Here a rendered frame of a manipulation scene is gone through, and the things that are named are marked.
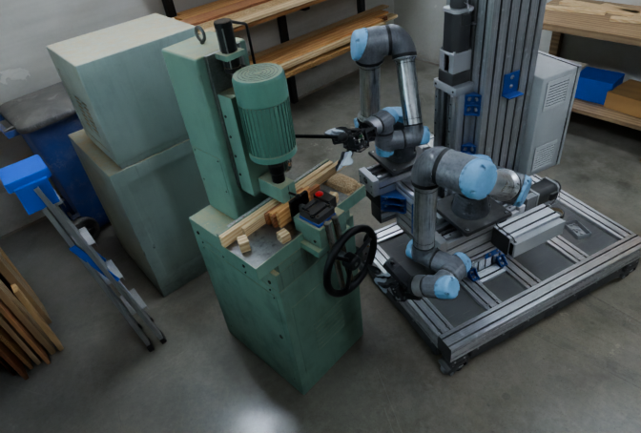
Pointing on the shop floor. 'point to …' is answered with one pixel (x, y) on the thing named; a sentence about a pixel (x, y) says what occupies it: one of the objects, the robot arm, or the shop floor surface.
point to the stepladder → (37, 195)
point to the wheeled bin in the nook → (56, 150)
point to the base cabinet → (287, 317)
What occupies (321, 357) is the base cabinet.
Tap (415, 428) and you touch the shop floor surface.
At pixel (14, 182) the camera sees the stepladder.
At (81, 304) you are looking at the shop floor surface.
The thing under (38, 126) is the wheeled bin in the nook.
